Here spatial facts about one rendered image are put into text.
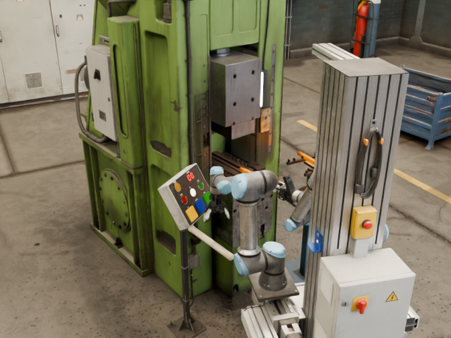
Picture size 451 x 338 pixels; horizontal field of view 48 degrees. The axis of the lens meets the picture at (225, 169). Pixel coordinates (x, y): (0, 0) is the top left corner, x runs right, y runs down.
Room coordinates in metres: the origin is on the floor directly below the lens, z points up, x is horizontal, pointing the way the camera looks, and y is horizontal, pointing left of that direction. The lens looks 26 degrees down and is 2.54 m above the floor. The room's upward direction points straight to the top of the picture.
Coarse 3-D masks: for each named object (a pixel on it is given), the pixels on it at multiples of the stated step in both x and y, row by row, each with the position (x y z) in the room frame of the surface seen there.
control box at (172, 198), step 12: (192, 168) 2.81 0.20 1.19; (168, 180) 2.69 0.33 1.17; (180, 180) 2.67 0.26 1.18; (192, 180) 2.74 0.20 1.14; (204, 180) 2.83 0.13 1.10; (168, 192) 2.56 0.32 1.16; (180, 192) 2.61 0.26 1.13; (204, 192) 2.77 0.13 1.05; (168, 204) 2.56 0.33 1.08; (180, 204) 2.55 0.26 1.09; (192, 204) 2.63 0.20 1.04; (204, 204) 2.71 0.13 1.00; (180, 216) 2.53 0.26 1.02; (180, 228) 2.53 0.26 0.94
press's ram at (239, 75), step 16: (224, 64) 3.06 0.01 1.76; (240, 64) 3.12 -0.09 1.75; (256, 64) 3.20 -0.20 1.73; (224, 80) 3.05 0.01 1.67; (240, 80) 3.12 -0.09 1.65; (256, 80) 3.21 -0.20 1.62; (224, 96) 3.05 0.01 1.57; (240, 96) 3.12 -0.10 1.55; (256, 96) 3.21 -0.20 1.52; (224, 112) 3.05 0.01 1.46; (240, 112) 3.12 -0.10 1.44; (256, 112) 3.21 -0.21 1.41
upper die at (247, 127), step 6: (252, 120) 3.19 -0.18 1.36; (216, 126) 3.20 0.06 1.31; (222, 126) 3.15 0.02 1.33; (234, 126) 3.09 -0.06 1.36; (240, 126) 3.12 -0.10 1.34; (246, 126) 3.16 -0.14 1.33; (252, 126) 3.19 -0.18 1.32; (222, 132) 3.15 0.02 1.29; (228, 132) 3.10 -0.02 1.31; (234, 132) 3.09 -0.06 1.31; (240, 132) 3.12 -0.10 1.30; (246, 132) 3.16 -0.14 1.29; (252, 132) 3.19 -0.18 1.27; (234, 138) 3.09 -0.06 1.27
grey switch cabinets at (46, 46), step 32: (0, 0) 7.43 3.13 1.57; (32, 0) 7.64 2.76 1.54; (64, 0) 7.85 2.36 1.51; (0, 32) 7.38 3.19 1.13; (32, 32) 7.60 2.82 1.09; (64, 32) 7.82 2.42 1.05; (0, 64) 7.35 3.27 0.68; (32, 64) 7.57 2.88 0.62; (64, 64) 7.79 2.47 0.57; (0, 96) 7.32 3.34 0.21; (32, 96) 7.53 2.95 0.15; (64, 96) 7.80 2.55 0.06
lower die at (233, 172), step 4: (212, 152) 3.48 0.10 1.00; (216, 152) 3.50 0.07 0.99; (212, 156) 3.40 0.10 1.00; (220, 156) 3.40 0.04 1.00; (224, 156) 3.42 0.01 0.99; (212, 160) 3.36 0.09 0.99; (216, 160) 3.36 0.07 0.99; (220, 160) 3.33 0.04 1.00; (228, 160) 3.33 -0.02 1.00; (232, 160) 3.35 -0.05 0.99; (216, 164) 3.29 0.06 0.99; (220, 164) 3.29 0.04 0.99; (224, 164) 3.29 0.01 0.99; (228, 164) 3.27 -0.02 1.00; (236, 164) 3.27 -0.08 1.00; (240, 164) 3.28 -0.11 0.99; (224, 168) 3.22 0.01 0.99; (228, 168) 3.22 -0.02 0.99; (232, 168) 3.22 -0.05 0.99; (248, 168) 3.22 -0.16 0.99; (232, 172) 3.16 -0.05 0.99; (236, 172) 3.16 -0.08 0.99; (240, 172) 3.15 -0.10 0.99; (228, 176) 3.12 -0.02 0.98
